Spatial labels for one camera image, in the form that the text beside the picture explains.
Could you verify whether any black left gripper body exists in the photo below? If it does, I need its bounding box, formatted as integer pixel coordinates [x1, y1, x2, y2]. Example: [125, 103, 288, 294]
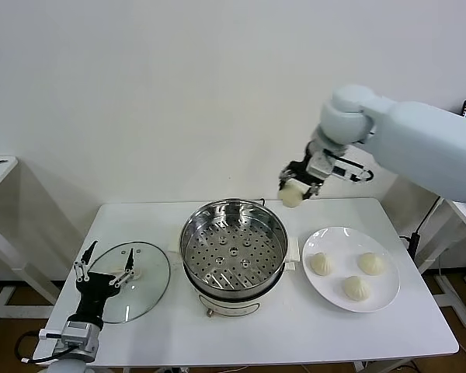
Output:
[76, 271, 120, 319]

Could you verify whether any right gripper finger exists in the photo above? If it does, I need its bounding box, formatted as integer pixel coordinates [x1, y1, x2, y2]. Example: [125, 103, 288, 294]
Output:
[277, 163, 295, 192]
[302, 180, 322, 201]

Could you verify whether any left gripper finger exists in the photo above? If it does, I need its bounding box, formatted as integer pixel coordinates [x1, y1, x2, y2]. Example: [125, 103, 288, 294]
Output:
[73, 240, 99, 284]
[109, 248, 137, 289]

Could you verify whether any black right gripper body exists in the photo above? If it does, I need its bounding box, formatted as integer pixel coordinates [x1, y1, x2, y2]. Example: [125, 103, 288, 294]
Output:
[288, 159, 315, 184]

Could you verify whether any white steamed baozi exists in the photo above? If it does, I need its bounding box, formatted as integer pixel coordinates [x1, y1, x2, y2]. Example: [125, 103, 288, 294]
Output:
[276, 182, 312, 210]
[309, 252, 334, 277]
[341, 275, 372, 302]
[357, 251, 385, 275]

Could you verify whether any round glass pot lid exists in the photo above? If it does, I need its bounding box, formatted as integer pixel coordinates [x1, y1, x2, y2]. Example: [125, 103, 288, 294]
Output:
[81, 240, 172, 326]

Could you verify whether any perforated stainless steamer basket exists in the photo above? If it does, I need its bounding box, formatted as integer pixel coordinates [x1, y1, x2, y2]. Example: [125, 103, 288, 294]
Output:
[179, 198, 289, 295]

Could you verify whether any round white plate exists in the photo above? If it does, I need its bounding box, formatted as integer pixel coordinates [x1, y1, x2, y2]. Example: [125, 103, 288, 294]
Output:
[301, 226, 401, 313]

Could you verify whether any black power adapter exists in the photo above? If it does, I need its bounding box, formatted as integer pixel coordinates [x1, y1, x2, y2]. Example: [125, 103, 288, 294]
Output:
[398, 232, 419, 262]

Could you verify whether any white side table with tool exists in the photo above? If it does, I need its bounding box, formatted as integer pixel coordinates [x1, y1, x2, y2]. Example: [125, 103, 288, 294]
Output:
[0, 155, 61, 343]

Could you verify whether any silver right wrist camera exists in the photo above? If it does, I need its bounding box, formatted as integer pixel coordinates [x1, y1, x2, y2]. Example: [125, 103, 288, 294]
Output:
[308, 149, 375, 183]

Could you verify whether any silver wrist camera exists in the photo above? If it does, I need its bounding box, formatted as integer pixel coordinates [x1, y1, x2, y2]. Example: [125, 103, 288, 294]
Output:
[61, 320, 101, 353]
[308, 149, 375, 183]

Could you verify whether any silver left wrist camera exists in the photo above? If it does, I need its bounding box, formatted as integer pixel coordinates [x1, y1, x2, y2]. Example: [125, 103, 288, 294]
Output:
[61, 320, 101, 353]

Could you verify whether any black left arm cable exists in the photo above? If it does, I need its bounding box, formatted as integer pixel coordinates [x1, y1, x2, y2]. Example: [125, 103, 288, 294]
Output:
[14, 329, 69, 365]

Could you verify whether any white laptop charging cable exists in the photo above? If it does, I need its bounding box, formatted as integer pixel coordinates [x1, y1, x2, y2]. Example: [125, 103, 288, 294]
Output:
[416, 196, 443, 236]

